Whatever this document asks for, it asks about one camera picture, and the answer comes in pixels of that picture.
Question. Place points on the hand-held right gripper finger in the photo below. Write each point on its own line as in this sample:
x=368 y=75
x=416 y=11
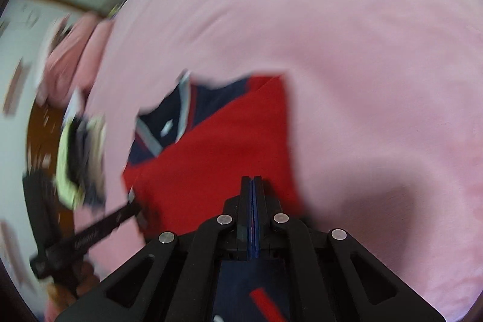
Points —
x=249 y=227
x=257 y=227

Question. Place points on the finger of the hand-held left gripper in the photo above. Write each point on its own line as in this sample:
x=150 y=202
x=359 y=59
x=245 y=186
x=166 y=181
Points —
x=109 y=222

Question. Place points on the red and navy shirt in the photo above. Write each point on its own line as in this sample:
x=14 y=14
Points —
x=226 y=141

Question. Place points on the person's left hand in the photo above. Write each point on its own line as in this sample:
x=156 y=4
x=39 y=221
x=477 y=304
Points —
x=86 y=278

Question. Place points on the brown wooden headboard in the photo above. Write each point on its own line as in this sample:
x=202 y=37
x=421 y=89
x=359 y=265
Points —
x=47 y=141

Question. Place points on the pink pillow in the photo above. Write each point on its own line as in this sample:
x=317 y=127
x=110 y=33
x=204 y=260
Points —
x=71 y=54

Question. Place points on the pink bed sheet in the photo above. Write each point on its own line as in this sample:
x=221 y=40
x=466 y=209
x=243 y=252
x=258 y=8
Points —
x=339 y=61

